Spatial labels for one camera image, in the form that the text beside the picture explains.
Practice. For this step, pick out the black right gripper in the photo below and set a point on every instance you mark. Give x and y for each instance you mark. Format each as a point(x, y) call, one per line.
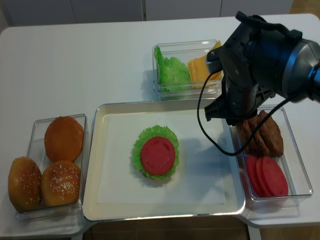
point(253, 57)

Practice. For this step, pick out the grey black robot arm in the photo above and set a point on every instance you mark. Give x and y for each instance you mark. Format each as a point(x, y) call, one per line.
point(301, 77)

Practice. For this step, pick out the yellow cheese slices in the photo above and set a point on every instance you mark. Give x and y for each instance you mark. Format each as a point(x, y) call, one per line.
point(198, 73)

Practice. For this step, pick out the green lettuce in container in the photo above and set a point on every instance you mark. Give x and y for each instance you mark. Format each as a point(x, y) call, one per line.
point(173, 75)

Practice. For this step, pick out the clear lettuce cheese container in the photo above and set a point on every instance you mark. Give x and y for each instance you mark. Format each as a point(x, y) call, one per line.
point(186, 51)

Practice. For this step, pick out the green lettuce leaf on burger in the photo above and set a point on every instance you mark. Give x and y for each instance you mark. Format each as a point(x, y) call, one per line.
point(144, 136)

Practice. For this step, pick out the brown meat patty front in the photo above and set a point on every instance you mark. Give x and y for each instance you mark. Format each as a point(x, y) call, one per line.
point(272, 137)

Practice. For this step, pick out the red tomato slice on burger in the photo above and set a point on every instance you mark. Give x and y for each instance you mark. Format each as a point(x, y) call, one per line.
point(157, 155)

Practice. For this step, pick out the clear patty tomato container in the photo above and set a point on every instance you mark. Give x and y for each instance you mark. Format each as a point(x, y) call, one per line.
point(291, 163)

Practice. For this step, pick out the red tomato slices stack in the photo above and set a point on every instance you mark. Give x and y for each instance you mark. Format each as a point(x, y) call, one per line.
point(266, 177)

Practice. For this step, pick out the plain smooth bun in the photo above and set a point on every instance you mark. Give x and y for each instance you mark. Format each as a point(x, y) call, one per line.
point(64, 139)

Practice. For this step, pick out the flat sesame bun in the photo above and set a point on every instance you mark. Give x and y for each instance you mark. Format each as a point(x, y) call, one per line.
point(60, 184)

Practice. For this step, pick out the upright sesame bun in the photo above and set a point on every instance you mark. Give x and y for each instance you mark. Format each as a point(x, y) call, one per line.
point(24, 184)

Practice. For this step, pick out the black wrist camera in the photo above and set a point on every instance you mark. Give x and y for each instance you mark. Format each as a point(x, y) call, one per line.
point(213, 61)

